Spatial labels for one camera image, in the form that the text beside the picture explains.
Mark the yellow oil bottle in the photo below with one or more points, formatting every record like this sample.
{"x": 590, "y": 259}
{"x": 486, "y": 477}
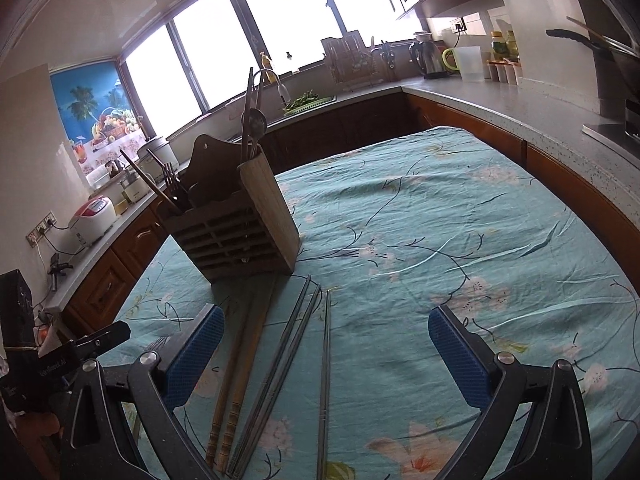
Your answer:
{"x": 498, "y": 46}
{"x": 512, "y": 46}

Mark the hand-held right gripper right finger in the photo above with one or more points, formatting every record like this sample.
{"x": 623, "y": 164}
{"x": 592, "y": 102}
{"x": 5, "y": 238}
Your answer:
{"x": 457, "y": 355}

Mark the teal floral tablecloth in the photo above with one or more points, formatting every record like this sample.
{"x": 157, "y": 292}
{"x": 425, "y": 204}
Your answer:
{"x": 425, "y": 210}

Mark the gas stove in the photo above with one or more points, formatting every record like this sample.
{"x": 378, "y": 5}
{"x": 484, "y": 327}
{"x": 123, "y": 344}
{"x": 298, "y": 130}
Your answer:
{"x": 610, "y": 130}

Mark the wall power socket strip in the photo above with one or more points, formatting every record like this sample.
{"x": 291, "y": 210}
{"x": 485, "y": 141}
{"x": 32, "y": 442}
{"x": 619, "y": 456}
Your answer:
{"x": 40, "y": 230}

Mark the large silver rice cooker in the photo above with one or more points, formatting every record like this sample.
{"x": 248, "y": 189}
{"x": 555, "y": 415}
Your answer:
{"x": 157, "y": 152}

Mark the wooden dish rack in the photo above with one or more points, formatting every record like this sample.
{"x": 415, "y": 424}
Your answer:
{"x": 345, "y": 60}

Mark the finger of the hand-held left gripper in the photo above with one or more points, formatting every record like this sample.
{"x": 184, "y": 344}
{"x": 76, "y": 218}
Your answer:
{"x": 107, "y": 335}

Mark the steel electric kettle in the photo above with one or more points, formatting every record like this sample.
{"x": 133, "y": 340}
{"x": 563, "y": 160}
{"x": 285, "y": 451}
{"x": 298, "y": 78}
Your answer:
{"x": 430, "y": 60}

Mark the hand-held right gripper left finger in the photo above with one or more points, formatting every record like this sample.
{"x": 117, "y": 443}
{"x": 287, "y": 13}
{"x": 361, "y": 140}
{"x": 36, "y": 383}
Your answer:
{"x": 195, "y": 355}

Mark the wall socket with plug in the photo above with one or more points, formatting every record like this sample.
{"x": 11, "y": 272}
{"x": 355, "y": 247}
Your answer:
{"x": 457, "y": 24}

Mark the chrome sink faucet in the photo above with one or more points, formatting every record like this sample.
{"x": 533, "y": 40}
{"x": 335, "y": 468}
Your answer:
{"x": 282, "y": 90}

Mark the black wok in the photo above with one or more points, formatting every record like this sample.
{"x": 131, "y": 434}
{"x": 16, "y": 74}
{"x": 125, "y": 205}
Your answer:
{"x": 625, "y": 60}

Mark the ringed wooden chopstick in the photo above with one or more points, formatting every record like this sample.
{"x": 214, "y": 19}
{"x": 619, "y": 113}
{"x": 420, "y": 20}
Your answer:
{"x": 225, "y": 395}
{"x": 245, "y": 380}

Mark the metal spoon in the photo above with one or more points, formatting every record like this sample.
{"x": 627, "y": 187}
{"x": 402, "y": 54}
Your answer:
{"x": 256, "y": 122}

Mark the green vegetable basket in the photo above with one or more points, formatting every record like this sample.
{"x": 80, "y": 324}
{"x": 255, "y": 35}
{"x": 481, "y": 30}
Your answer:
{"x": 305, "y": 100}

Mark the tropical fruit wall poster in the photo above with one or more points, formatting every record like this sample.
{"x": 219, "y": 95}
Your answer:
{"x": 80, "y": 105}

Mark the kitchen window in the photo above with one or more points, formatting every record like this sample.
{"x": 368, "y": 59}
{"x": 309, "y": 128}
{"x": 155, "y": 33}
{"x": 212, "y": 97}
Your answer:
{"x": 210, "y": 50}

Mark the yellow soap bottle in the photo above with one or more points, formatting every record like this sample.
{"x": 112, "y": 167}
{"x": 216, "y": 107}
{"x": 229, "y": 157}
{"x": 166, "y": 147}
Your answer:
{"x": 269, "y": 72}

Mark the row of spice jars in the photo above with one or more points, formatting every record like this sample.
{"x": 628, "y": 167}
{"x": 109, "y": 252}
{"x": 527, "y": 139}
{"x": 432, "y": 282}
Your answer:
{"x": 502, "y": 72}

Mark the white pink rice cooker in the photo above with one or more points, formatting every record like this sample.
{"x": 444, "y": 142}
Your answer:
{"x": 92, "y": 220}

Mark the small black tripod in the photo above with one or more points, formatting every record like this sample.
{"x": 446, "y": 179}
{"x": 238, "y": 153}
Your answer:
{"x": 57, "y": 267}

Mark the wooden utensil holder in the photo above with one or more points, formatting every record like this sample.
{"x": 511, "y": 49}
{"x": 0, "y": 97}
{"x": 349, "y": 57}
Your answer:
{"x": 235, "y": 240}

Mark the metal chopstick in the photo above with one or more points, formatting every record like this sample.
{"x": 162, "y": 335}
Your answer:
{"x": 288, "y": 360}
{"x": 277, "y": 355}
{"x": 325, "y": 385}

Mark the dark utensil stand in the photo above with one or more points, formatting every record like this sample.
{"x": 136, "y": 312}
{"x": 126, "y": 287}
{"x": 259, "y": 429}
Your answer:
{"x": 389, "y": 60}

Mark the small white kitchen appliance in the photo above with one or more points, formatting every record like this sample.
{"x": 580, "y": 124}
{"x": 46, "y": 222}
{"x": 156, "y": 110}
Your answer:
{"x": 132, "y": 185}

